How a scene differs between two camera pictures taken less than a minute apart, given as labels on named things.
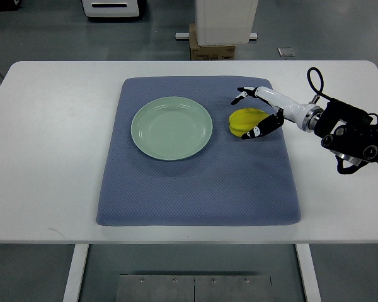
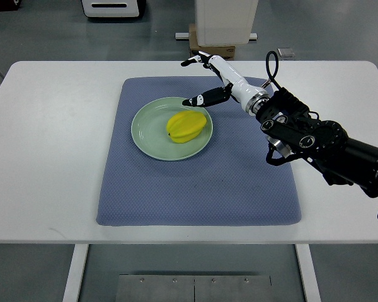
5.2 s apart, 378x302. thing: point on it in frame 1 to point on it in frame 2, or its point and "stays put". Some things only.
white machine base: x=110 y=8 stays put
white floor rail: x=186 y=36 stays put
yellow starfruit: x=241 y=120 to x=184 y=126
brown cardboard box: x=208 y=53 stays put
